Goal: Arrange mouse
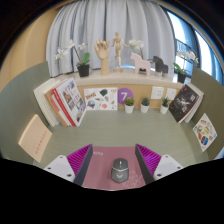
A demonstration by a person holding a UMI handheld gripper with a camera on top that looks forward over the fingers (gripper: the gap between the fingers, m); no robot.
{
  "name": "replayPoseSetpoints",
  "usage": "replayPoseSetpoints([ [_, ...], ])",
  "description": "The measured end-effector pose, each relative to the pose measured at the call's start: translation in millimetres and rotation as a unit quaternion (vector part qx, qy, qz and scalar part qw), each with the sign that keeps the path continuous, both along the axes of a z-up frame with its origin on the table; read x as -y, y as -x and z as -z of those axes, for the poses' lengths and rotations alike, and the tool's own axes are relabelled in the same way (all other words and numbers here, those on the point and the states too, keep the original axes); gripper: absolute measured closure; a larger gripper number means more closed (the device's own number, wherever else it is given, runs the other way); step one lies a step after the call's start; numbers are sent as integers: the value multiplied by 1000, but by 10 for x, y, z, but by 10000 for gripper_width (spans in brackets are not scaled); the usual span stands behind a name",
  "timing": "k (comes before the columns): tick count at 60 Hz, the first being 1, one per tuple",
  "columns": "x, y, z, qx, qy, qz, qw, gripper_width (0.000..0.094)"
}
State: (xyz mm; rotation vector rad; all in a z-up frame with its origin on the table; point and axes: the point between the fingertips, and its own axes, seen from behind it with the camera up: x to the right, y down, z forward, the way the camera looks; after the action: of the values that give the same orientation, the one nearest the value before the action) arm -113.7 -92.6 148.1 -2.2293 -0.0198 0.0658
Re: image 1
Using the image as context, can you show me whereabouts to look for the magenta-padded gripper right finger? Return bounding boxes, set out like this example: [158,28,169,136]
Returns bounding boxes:
[134,143,184,185]

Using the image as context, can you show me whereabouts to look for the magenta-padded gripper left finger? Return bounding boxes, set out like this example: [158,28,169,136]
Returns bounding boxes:
[43,143,95,187]

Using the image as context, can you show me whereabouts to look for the grey computer mouse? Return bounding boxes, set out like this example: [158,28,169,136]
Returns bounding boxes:
[110,157,130,184]

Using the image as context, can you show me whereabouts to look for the pink mouse pad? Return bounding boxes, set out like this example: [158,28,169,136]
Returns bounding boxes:
[81,145,148,192]

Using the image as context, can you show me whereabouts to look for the beige paper card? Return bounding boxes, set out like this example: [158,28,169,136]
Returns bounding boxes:
[17,113,54,164]

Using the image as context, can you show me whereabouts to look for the white food sticker sheet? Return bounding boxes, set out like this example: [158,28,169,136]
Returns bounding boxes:
[192,112,218,153]

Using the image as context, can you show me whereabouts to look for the small succulent in white pot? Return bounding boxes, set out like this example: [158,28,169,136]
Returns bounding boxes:
[140,96,151,114]
[123,96,136,115]
[159,96,171,115]

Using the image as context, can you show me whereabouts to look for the black book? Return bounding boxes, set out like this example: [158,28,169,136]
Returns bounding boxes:
[168,84,200,124]

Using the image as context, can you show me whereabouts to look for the red-edged photo magazine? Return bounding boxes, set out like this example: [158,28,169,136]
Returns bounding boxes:
[51,77,88,128]

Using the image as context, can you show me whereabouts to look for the leaning white and brown books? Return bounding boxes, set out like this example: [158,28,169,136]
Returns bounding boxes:
[32,78,71,128]

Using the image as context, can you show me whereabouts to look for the stack of white books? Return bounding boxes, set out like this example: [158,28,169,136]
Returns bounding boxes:
[183,82,205,124]

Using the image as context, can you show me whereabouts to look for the round purple number sign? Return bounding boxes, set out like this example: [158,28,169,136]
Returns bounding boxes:
[117,87,135,105]

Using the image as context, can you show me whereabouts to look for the white orchid in black pot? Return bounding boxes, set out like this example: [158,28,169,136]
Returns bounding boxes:
[54,39,92,78]
[128,39,148,73]
[172,50,200,84]

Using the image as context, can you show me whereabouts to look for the light wooden desk ledge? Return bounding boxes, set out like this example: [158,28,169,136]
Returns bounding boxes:
[49,68,188,88]

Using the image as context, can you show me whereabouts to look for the dark grey horse figurine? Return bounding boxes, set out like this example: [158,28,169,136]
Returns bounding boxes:
[152,55,170,78]

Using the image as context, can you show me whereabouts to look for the pink horse figurine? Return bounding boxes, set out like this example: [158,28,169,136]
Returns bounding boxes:
[129,52,152,77]

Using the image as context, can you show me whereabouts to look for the wooden hand model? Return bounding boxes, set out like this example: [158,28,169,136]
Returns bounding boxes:
[93,38,111,77]

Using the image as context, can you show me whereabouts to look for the wooden mannequin figure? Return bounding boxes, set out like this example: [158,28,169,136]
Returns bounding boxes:
[110,31,130,73]

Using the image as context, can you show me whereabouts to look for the dark-framed window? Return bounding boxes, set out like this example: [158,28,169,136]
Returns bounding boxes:
[163,8,224,88]

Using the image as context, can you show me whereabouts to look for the light grey curtain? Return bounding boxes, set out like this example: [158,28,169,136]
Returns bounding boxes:
[45,0,176,78]

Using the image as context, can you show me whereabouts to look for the white wall socket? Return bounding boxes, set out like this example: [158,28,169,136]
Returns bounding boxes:
[150,86,165,101]
[165,87,178,101]

